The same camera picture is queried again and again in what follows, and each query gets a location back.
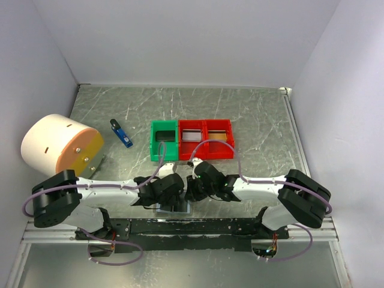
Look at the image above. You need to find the grey card holder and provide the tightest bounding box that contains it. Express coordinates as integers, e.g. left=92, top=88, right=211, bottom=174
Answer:
left=155, top=200, right=190, bottom=215

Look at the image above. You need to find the green plastic bin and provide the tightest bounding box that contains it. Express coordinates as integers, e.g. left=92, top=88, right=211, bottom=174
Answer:
left=149, top=120, right=179, bottom=161

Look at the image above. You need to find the white drum with orange lid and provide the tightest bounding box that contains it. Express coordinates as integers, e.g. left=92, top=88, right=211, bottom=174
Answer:
left=20, top=114, right=104, bottom=179

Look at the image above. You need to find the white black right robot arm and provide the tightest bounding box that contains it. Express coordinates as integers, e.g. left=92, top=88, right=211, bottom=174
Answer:
left=185, top=158, right=331, bottom=239

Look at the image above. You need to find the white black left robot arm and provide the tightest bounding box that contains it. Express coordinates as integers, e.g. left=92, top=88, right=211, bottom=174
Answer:
left=22, top=170, right=184, bottom=239

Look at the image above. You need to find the gold card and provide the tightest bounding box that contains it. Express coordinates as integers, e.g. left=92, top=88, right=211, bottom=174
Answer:
left=208, top=130, right=228, bottom=142

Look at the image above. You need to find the white silver card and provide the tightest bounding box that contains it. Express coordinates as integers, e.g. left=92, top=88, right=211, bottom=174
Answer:
left=182, top=130, right=203, bottom=142

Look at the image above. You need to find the red right plastic bin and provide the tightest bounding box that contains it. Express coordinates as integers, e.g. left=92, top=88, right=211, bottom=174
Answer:
left=205, top=119, right=235, bottom=160

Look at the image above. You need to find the red plastic bin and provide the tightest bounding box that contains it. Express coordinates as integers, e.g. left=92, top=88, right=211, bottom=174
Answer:
left=178, top=119, right=207, bottom=161
left=205, top=119, right=235, bottom=160

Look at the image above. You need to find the red middle plastic bin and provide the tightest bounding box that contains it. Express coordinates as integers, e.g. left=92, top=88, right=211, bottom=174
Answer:
left=178, top=119, right=207, bottom=161

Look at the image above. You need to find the blue stapler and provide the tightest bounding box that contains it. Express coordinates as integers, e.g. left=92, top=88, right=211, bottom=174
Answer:
left=110, top=119, right=133, bottom=148

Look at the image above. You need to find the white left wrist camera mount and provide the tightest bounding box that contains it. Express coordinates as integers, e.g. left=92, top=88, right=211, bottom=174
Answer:
left=158, top=163, right=177, bottom=178

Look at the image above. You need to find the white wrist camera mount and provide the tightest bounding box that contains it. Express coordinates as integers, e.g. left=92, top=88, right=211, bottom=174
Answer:
left=192, top=158, right=203, bottom=170
left=158, top=163, right=177, bottom=178

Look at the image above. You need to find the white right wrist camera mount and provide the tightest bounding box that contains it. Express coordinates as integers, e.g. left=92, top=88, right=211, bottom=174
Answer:
left=192, top=158, right=203, bottom=170

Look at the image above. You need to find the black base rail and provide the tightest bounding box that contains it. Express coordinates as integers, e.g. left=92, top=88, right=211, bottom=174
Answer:
left=74, top=217, right=290, bottom=254

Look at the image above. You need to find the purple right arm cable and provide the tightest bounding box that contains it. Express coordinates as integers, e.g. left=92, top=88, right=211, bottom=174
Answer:
left=187, top=139, right=332, bottom=262

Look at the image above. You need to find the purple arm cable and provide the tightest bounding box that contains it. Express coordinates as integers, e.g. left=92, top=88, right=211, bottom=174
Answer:
left=187, top=139, right=332, bottom=262
left=22, top=141, right=169, bottom=266

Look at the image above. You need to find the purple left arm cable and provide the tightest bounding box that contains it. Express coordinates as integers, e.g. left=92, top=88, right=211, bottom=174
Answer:
left=22, top=141, right=169, bottom=266

